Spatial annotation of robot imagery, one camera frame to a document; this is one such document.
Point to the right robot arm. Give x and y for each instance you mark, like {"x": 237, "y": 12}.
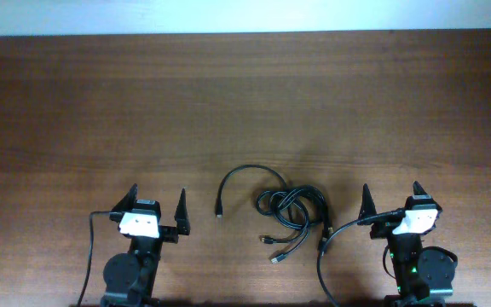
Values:
{"x": 423, "y": 274}

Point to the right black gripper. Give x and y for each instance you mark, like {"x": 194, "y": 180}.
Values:
{"x": 378, "y": 228}

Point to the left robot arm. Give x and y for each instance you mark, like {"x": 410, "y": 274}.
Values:
{"x": 130, "y": 276}

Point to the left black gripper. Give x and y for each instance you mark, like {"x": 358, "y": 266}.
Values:
{"x": 168, "y": 234}

